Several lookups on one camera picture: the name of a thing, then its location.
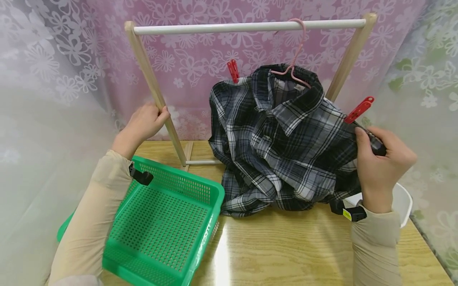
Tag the person's right hand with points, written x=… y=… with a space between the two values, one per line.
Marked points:
x=384 y=172

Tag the person's left hand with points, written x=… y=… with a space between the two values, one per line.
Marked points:
x=137 y=129

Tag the person's left thumb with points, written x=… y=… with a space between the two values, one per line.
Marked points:
x=163 y=114

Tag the person's right fingers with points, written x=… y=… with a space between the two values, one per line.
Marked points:
x=384 y=137

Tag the person's right thumb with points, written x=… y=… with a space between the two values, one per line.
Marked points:
x=362 y=147

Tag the person's left fingers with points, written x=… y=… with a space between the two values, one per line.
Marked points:
x=149 y=106

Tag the black white plaid shirt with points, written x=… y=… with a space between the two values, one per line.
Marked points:
x=282 y=147

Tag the wooden clothes rack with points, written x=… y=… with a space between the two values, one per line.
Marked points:
x=247 y=27

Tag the person's right forearm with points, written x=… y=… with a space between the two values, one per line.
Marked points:
x=375 y=250

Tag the red clothes peg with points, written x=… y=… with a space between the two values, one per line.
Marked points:
x=359 y=109
x=233 y=70

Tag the black wrist band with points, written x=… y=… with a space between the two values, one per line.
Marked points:
x=142 y=176
x=349 y=212

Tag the white plastic container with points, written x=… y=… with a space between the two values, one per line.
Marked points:
x=402 y=200

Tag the green plastic basket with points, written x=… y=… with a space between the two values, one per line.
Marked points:
x=161 y=226

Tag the pink clothes hanger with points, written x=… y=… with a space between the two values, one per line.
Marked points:
x=297 y=47

